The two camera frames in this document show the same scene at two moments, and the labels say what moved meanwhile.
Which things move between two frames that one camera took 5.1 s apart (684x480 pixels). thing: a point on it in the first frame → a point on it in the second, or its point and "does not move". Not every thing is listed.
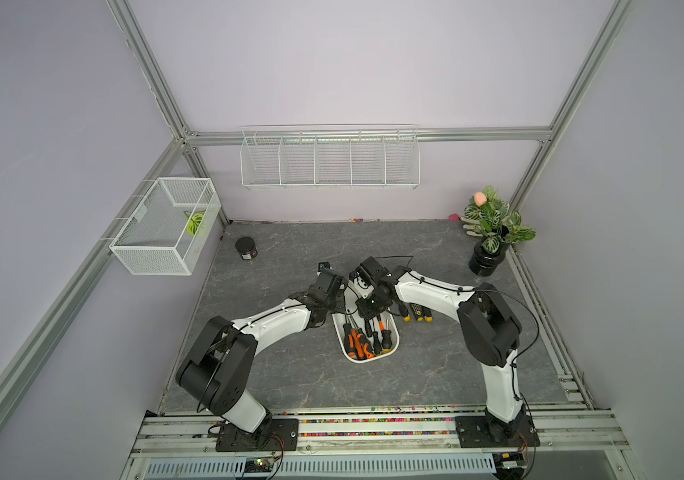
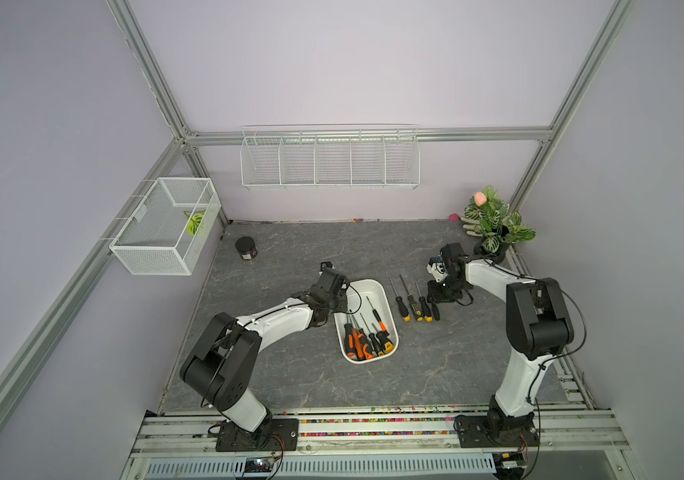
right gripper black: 364,310 → 436,296
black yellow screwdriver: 404,312 does not move
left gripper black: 340,307 does not move
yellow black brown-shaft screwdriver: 418,311 does not move
